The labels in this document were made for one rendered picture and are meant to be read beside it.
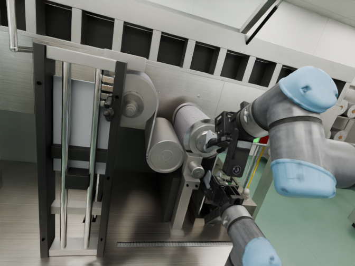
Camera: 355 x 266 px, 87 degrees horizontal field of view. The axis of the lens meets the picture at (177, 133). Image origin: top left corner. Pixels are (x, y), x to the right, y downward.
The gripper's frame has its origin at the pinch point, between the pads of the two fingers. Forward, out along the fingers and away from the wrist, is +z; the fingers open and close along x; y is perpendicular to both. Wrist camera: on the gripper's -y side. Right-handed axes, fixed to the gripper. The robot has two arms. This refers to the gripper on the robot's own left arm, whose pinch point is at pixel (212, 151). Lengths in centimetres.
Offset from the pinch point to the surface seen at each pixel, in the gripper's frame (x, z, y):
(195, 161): 4.5, 3.5, -2.8
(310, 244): -176, 130, -52
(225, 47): -10, 6, 51
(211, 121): 1.4, -1.9, 9.3
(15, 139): 74, 43, 7
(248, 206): -21.0, 13.9, -15.7
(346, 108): -346, 159, 158
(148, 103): 21.6, -2.9, 11.3
